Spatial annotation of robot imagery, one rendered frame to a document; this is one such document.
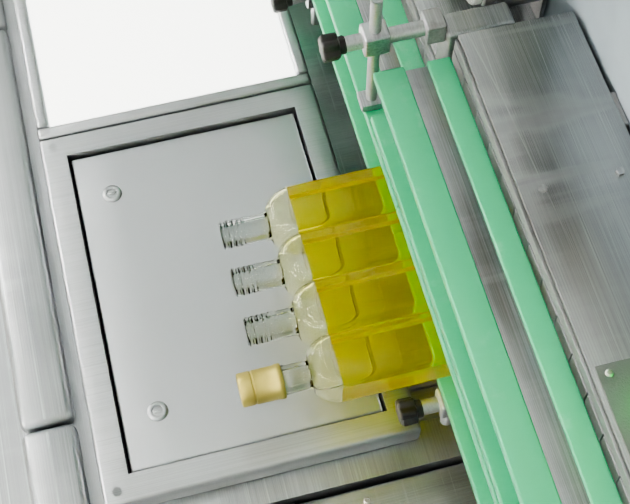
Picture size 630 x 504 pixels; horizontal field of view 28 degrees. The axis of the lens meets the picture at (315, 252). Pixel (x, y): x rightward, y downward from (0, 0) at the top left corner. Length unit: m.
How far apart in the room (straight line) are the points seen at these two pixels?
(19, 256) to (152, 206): 0.16
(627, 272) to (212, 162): 0.57
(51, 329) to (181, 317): 0.14
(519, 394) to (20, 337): 0.60
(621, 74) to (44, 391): 0.69
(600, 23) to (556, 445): 0.42
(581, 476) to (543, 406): 0.07
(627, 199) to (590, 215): 0.04
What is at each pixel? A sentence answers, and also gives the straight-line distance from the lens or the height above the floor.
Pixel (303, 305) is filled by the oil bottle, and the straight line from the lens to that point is 1.23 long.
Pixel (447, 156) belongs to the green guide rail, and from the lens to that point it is 1.20.
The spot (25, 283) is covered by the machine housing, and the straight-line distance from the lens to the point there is 1.46.
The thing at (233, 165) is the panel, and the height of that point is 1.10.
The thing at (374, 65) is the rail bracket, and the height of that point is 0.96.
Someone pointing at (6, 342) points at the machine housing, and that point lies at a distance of 1.46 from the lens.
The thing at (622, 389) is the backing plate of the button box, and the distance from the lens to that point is 1.09.
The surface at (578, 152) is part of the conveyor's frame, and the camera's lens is 1.19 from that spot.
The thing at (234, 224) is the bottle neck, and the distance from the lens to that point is 1.30.
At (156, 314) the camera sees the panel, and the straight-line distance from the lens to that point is 1.41.
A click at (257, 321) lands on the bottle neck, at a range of 1.24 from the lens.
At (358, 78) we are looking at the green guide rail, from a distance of 1.36.
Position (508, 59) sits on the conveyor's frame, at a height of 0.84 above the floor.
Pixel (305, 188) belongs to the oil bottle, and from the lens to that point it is 1.30.
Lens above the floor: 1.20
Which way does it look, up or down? 7 degrees down
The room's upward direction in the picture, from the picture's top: 103 degrees counter-clockwise
